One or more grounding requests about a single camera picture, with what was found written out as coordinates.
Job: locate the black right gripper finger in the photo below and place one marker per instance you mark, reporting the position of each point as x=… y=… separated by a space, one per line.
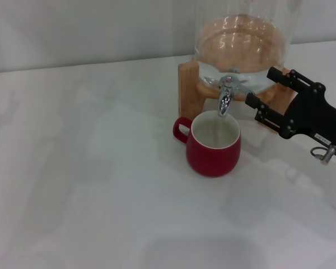
x=285 y=78
x=264 y=112

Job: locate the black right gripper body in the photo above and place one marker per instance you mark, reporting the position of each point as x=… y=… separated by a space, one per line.
x=310 y=115

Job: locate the chrome faucet with lever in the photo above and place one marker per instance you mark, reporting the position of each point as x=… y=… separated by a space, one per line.
x=224 y=101

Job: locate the red ceramic cup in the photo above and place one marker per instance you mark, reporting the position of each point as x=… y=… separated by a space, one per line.
x=212 y=159

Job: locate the glass water dispenser jar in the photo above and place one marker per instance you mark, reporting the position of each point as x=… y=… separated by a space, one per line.
x=240 y=42

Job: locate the wooden dispenser stand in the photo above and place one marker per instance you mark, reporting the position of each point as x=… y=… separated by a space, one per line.
x=188 y=89

